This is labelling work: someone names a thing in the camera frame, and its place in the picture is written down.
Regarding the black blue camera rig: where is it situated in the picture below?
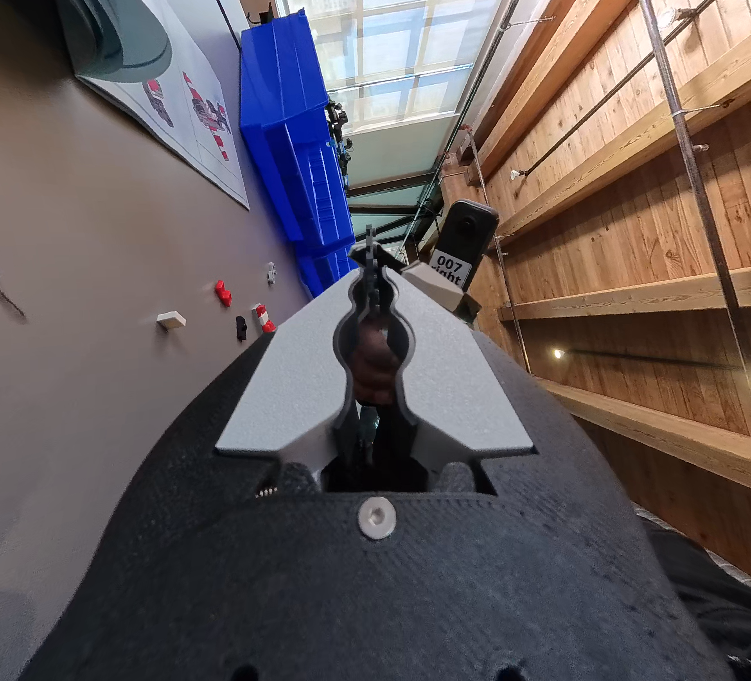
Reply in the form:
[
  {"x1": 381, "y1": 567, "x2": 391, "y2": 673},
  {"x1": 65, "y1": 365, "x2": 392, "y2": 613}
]
[{"x1": 324, "y1": 99, "x2": 354, "y2": 189}]

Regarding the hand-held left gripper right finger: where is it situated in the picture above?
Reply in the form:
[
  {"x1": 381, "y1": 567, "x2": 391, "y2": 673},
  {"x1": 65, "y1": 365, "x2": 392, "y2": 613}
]
[{"x1": 374, "y1": 267, "x2": 536, "y2": 487}]

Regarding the black lamp rail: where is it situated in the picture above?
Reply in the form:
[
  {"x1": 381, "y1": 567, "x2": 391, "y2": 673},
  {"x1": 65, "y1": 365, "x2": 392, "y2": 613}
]
[{"x1": 519, "y1": 0, "x2": 751, "y2": 177}]

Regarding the open instruction booklet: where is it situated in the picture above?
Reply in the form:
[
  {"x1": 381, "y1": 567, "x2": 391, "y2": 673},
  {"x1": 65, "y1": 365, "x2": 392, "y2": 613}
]
[{"x1": 12, "y1": 0, "x2": 250, "y2": 210}]

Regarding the small blue plastic bin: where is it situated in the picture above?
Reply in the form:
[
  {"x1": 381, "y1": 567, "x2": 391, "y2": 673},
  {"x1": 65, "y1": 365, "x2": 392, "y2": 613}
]
[{"x1": 293, "y1": 238, "x2": 360, "y2": 299}]

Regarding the person's right hand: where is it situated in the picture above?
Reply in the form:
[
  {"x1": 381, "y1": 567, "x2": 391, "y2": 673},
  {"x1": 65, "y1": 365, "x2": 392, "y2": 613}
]
[{"x1": 350, "y1": 320, "x2": 406, "y2": 406}]

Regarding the large blue plastic bin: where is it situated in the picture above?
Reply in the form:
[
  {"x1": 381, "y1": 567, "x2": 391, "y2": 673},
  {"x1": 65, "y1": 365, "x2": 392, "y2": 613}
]
[{"x1": 239, "y1": 8, "x2": 356, "y2": 251}]

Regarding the grey desk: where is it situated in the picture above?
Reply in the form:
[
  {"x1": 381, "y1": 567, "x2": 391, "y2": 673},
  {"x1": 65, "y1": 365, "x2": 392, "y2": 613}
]
[{"x1": 0, "y1": 0, "x2": 312, "y2": 681}]

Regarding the silver air duct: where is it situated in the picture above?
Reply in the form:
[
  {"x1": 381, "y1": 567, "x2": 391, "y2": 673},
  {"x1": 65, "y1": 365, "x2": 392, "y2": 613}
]
[{"x1": 634, "y1": 508, "x2": 751, "y2": 576}]

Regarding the person's dark jacket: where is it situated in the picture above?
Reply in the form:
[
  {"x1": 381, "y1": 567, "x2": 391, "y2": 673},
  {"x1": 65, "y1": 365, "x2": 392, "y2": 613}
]
[{"x1": 642, "y1": 517, "x2": 751, "y2": 681}]

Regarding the silver ceiling pipe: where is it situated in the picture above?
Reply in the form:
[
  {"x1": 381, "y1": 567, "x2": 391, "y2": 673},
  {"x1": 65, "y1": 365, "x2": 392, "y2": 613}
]
[{"x1": 621, "y1": 0, "x2": 751, "y2": 377}]

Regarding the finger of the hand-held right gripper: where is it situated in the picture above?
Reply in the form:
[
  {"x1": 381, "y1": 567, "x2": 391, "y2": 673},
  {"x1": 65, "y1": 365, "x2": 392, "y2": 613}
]
[
  {"x1": 348, "y1": 241, "x2": 407, "y2": 274},
  {"x1": 404, "y1": 260, "x2": 465, "y2": 314}
]

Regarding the dark grey wedge plate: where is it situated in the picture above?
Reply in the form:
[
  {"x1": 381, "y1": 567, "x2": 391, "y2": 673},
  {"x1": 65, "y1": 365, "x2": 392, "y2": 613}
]
[{"x1": 363, "y1": 225, "x2": 383, "y2": 321}]

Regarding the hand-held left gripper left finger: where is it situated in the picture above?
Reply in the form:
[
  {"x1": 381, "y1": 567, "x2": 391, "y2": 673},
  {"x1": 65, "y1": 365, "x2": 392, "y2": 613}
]
[{"x1": 214, "y1": 267, "x2": 373, "y2": 487}]

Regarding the large glass window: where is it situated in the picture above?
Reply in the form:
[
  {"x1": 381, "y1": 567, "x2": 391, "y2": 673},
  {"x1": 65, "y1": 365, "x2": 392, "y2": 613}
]
[{"x1": 261, "y1": 0, "x2": 532, "y2": 189}]

